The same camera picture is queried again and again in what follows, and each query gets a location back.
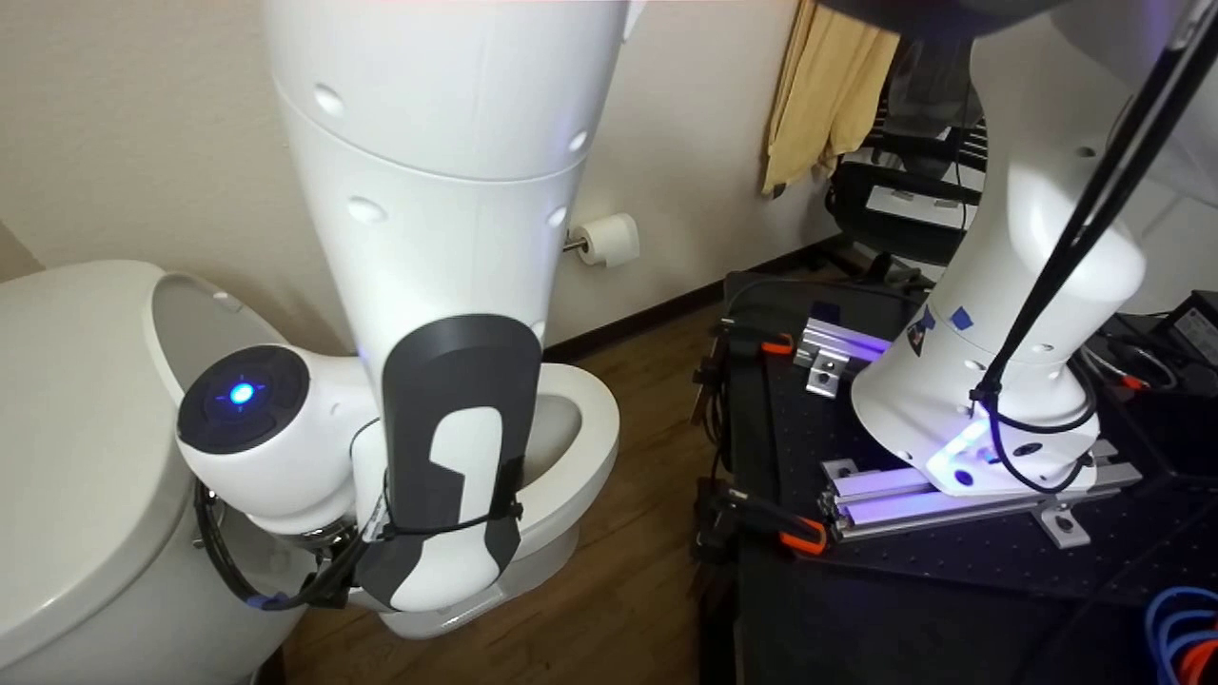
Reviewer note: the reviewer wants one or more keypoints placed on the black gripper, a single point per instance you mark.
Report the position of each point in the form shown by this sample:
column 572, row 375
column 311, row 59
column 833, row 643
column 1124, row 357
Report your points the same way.
column 340, row 571

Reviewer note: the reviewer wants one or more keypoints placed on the small aluminium bracket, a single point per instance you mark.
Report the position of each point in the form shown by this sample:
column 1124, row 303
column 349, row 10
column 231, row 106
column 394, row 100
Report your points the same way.
column 832, row 364

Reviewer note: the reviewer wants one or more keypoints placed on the white toilet with tank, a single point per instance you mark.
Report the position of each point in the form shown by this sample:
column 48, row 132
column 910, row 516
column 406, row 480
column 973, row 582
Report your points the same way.
column 77, row 444

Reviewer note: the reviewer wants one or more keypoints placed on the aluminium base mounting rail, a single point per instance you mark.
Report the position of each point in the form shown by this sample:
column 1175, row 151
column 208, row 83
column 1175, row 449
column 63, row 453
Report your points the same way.
column 889, row 500

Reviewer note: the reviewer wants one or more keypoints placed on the black electronics box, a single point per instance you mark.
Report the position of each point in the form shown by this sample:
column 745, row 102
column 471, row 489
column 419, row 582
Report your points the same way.
column 1184, row 337

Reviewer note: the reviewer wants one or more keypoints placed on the black robot table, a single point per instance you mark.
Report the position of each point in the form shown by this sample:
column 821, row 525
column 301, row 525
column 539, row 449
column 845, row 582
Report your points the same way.
column 889, row 623

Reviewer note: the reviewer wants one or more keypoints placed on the white toilet paper roll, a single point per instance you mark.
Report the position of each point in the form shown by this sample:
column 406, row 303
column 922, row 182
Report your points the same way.
column 615, row 241

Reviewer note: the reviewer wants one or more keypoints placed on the black equipment case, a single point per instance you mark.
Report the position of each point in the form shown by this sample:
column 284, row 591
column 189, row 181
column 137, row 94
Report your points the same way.
column 898, row 203

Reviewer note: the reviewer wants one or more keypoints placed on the white toilet lid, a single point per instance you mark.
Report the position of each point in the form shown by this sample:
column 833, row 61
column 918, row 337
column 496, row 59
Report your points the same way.
column 204, row 324

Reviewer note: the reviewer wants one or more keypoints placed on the chrome toilet paper holder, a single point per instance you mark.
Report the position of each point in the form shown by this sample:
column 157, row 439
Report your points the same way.
column 575, row 237

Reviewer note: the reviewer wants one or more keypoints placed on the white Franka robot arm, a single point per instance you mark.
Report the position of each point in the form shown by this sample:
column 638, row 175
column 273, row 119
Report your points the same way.
column 431, row 152

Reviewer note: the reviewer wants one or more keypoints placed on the orange black clamp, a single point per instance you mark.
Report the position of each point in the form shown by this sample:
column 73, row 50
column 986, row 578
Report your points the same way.
column 785, row 533
column 761, row 342

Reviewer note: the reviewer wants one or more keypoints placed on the yellow hanging towel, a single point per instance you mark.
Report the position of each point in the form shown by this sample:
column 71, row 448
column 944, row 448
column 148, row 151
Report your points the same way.
column 822, row 100

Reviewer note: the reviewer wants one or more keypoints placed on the white toilet seat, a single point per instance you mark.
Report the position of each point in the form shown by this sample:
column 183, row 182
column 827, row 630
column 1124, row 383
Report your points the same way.
column 594, row 432

